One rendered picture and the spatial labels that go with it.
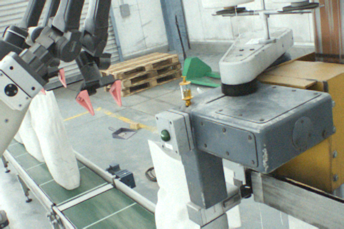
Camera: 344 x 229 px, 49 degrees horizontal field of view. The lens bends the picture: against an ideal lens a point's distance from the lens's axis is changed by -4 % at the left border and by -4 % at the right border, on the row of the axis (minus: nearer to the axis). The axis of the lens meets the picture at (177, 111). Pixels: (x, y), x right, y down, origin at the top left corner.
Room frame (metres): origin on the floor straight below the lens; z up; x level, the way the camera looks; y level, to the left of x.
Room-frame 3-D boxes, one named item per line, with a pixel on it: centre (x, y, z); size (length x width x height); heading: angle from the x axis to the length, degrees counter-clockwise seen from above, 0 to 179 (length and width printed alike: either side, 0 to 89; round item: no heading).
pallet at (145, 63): (6.91, 0.53, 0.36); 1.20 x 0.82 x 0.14; 118
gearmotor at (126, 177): (2.66, 0.54, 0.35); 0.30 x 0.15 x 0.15; 32
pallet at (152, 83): (6.94, 0.52, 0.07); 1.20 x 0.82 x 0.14; 120
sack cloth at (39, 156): (3.33, 1.32, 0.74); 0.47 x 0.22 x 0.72; 33
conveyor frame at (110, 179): (3.29, 1.30, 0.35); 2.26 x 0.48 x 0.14; 32
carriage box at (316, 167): (1.06, -0.44, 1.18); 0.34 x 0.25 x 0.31; 122
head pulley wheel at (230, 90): (0.93, -0.16, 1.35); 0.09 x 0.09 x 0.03
